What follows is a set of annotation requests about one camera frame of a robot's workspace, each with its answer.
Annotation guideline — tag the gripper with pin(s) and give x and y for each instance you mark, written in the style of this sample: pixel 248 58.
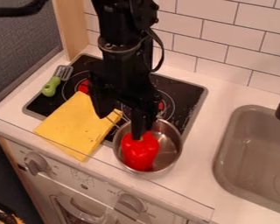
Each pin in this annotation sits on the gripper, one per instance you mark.
pixel 126 78

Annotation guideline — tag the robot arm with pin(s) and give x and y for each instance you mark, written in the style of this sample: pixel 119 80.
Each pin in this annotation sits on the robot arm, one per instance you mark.
pixel 119 23

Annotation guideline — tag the green spatula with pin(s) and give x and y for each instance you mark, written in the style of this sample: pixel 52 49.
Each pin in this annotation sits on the green spatula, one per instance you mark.
pixel 50 87

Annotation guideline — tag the red toy pepper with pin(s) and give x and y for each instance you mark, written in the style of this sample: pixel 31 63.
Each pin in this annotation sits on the red toy pepper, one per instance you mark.
pixel 140 154

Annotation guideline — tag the yellow cloth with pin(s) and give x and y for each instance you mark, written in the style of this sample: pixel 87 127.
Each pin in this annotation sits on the yellow cloth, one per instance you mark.
pixel 76 125

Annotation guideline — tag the silver pot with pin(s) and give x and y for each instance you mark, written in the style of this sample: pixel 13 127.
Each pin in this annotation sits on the silver pot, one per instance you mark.
pixel 167 148

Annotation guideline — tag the toy stove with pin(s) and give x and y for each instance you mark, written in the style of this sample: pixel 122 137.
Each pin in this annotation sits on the toy stove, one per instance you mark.
pixel 181 96

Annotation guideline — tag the toy sink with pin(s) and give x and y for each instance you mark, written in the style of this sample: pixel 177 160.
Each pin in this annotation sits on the toy sink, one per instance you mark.
pixel 255 157

